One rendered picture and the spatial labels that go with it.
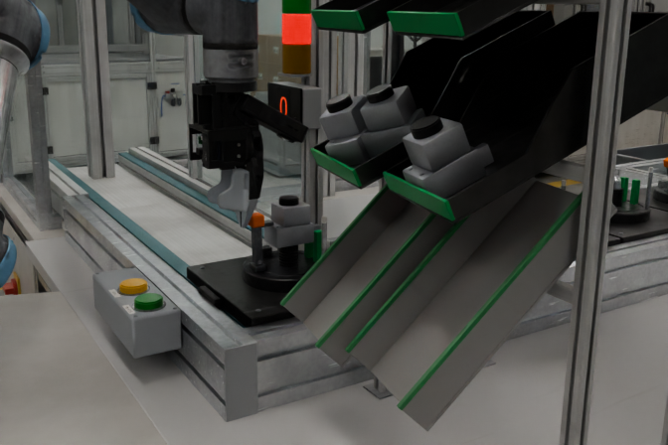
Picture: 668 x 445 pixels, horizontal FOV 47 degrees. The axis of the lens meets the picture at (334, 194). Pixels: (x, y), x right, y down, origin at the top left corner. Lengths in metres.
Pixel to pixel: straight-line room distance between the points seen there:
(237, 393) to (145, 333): 0.17
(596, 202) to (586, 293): 0.09
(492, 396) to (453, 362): 0.37
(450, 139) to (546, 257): 0.14
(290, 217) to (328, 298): 0.21
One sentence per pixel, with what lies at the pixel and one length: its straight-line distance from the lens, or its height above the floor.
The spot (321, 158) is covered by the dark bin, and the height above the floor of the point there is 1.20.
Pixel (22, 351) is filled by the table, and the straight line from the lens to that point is 1.27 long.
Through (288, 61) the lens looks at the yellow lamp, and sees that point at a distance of 1.31.
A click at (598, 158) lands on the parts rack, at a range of 0.72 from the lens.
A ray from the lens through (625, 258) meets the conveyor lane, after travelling 1.43.
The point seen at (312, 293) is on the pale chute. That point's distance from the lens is 0.95.
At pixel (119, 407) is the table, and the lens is 1.07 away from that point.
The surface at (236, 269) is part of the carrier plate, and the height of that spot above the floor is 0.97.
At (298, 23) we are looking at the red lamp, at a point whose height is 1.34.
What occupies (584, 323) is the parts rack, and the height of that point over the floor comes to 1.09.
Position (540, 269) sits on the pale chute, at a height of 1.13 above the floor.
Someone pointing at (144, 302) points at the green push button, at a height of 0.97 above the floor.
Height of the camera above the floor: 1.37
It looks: 14 degrees down
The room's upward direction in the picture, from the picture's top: 1 degrees clockwise
